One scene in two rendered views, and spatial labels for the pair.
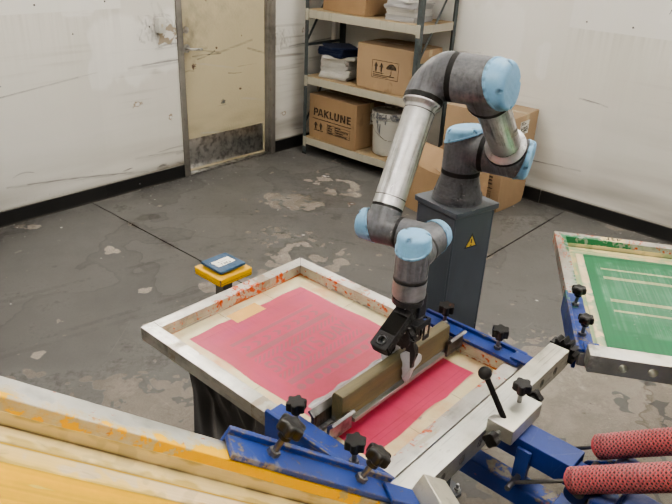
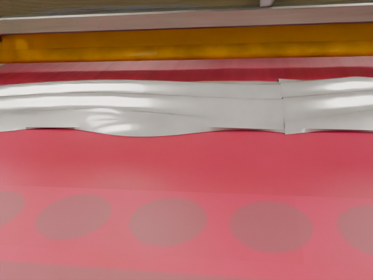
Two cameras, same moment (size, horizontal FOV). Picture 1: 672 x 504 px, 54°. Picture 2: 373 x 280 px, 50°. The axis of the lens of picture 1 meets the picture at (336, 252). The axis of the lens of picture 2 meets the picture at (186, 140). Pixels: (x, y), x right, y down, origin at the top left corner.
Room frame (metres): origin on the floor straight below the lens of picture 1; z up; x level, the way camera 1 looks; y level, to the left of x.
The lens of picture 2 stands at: (1.45, 0.04, 1.03)
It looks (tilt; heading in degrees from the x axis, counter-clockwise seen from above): 25 degrees down; 240
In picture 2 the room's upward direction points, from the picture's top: 4 degrees counter-clockwise
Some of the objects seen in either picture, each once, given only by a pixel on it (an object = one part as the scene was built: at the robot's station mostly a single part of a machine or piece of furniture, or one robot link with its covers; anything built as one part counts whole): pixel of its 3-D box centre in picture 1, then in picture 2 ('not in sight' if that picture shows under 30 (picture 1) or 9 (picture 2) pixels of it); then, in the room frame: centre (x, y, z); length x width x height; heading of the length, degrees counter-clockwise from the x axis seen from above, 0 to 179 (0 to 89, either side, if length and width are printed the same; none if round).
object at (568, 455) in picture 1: (535, 447); not in sight; (1.03, -0.42, 1.02); 0.17 x 0.06 x 0.05; 49
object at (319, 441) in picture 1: (323, 452); not in sight; (1.04, 0.01, 0.98); 0.30 x 0.05 x 0.07; 49
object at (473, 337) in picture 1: (468, 344); not in sight; (1.46, -0.36, 0.98); 0.30 x 0.05 x 0.07; 49
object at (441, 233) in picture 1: (423, 239); not in sight; (1.38, -0.20, 1.31); 0.11 x 0.11 x 0.08; 61
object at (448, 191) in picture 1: (458, 183); not in sight; (1.92, -0.36, 1.25); 0.15 x 0.15 x 0.10
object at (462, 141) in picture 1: (466, 146); not in sight; (1.91, -0.37, 1.37); 0.13 x 0.12 x 0.14; 61
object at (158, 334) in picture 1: (329, 350); not in sight; (1.40, 0.01, 0.97); 0.79 x 0.58 x 0.04; 49
